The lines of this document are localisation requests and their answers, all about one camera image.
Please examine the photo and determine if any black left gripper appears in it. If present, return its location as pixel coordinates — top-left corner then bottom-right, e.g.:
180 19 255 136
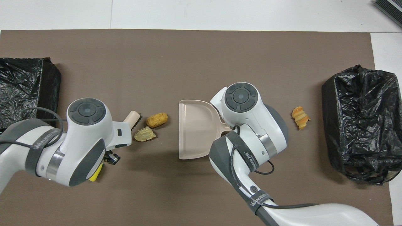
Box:
105 151 121 166

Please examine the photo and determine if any notched yellow sponge piece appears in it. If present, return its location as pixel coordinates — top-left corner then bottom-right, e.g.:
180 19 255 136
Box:
89 163 104 182

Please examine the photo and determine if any pale flaky bread piece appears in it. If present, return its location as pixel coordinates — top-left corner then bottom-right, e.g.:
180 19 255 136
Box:
134 126 156 142

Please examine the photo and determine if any beige hand brush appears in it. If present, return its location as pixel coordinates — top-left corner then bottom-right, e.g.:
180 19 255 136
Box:
122 110 143 134

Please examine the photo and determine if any brown bread roll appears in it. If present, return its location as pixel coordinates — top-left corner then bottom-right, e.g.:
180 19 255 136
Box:
146 113 168 128

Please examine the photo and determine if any beige plastic dustpan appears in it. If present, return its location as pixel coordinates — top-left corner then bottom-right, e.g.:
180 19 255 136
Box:
178 100 232 160

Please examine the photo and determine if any black bag lined bin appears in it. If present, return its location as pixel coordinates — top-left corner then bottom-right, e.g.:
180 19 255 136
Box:
321 64 402 186
0 57 62 132

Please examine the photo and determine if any brown paper table mat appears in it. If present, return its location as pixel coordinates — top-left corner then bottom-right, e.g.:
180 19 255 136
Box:
0 29 394 226

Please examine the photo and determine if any orange striped croissant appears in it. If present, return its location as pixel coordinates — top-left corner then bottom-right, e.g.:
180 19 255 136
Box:
291 106 310 130

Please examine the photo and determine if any grey vented device box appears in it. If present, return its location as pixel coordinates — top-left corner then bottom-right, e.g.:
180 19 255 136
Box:
373 0 402 29

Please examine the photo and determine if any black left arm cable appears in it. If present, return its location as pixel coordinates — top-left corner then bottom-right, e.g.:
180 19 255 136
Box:
0 107 64 148

